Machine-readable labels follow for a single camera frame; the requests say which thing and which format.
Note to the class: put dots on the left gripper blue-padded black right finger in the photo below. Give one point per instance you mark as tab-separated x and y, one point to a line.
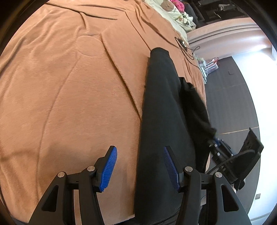
222	204

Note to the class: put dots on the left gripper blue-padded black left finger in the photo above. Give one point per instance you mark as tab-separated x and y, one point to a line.
56	206

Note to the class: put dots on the black t-shirt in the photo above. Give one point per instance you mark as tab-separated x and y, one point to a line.
174	115

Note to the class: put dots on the white bedside shelf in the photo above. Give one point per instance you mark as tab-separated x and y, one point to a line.
207	67

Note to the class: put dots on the pink curtain right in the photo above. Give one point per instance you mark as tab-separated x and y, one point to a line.
228	38

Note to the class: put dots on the small black device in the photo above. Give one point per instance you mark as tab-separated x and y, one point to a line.
182	43

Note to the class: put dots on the brown bed blanket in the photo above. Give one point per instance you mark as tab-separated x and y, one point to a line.
72	84

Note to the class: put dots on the bear print pillow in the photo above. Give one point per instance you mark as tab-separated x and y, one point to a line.
183	19

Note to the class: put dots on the dark grey cushion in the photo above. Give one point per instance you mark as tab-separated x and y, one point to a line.
189	10

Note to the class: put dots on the pink crumpled garment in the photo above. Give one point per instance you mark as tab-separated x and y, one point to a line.
179	5

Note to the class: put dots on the cream white duvet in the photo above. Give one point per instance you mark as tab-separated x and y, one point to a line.
156	6

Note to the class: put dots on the wall socket plate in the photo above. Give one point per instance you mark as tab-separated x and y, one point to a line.
257	196

